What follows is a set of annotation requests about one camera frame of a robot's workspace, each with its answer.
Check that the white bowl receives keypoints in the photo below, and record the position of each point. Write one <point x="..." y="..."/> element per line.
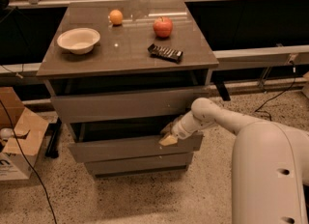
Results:
<point x="79" y="41"/>

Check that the grey drawer cabinet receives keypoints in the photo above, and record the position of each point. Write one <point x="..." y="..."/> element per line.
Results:
<point x="120" y="60"/>

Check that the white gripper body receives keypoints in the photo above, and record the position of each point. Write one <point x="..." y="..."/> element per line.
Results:
<point x="179" y="130"/>

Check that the grey drawer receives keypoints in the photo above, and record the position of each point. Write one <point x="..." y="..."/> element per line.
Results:
<point x="139" y="164"/>
<point x="125" y="105"/>
<point x="127" y="138"/>

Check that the black stand foot left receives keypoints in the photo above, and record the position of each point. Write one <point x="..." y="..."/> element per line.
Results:
<point x="53" y="133"/>

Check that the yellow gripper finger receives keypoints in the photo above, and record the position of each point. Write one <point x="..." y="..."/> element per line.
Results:
<point x="167" y="128"/>
<point x="168" y="139"/>

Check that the grey top drawer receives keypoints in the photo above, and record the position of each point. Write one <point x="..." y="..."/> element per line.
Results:
<point x="125" y="105"/>

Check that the orange fruit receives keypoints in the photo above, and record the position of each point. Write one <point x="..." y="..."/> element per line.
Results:
<point x="116" y="17"/>

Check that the cardboard box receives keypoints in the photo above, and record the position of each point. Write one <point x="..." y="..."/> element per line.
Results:
<point x="22" y="132"/>

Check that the red apple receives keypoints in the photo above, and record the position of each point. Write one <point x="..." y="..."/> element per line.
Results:
<point x="163" y="27"/>

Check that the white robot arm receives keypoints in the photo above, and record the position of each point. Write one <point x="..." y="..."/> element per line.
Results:
<point x="270" y="162"/>

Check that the black snack bar packet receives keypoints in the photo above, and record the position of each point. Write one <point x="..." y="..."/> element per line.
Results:
<point x="165" y="53"/>

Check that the grey bottom drawer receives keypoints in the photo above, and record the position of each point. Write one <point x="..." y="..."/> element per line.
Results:
<point x="139" y="164"/>

